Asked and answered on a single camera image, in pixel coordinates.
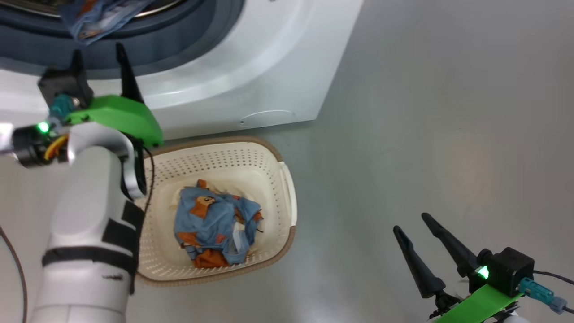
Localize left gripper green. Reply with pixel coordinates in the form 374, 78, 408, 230
65, 43, 164, 148

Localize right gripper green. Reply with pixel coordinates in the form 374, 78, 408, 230
393, 213, 523, 323

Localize blue cartoon print pajama pants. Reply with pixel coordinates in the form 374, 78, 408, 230
60, 0, 155, 45

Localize blue cartoon print pajama top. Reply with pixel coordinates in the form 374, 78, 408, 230
174, 179, 264, 269

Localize grey rubber door gasket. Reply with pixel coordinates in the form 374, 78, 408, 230
0, 0, 246, 70

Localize steel washing machine drum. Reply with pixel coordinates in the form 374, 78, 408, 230
0, 0, 187, 19

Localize white front-load washing machine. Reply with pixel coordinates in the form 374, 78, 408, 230
0, 0, 364, 140

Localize cream perforated laundry basket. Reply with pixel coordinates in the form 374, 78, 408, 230
135, 137, 298, 287

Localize round white drain filter cover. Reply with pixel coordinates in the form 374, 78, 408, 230
240, 110, 295, 127

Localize teal connector camera cable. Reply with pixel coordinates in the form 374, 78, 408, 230
519, 277, 574, 314

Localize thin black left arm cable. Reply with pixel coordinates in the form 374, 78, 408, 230
141, 146, 156, 216

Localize thin black right camera cable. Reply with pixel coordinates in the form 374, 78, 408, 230
534, 270, 574, 286

